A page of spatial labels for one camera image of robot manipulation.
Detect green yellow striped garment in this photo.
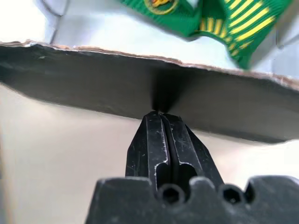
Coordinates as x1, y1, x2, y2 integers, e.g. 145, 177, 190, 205
119, 0, 294, 70

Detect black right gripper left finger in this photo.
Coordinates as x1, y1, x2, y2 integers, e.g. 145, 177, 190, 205
125, 110, 173, 187

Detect black cardboard shoebox lid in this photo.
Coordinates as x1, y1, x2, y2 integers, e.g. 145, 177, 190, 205
0, 40, 299, 144

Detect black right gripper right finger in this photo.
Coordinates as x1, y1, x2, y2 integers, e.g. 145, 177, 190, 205
161, 112, 224, 189

